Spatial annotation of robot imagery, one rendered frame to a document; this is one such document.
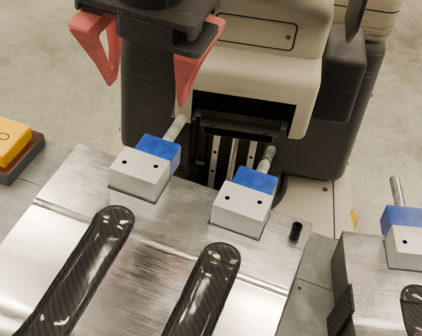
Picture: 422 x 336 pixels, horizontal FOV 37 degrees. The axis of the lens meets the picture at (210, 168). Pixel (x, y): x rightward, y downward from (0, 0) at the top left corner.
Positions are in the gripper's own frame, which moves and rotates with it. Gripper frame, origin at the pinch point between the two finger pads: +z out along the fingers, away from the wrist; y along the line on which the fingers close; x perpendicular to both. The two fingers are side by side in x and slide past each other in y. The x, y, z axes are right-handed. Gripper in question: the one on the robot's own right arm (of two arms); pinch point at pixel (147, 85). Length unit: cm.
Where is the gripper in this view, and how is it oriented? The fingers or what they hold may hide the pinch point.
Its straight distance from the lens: 56.7
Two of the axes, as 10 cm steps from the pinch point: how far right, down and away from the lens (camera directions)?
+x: 3.5, -6.3, 6.9
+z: -0.9, 7.2, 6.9
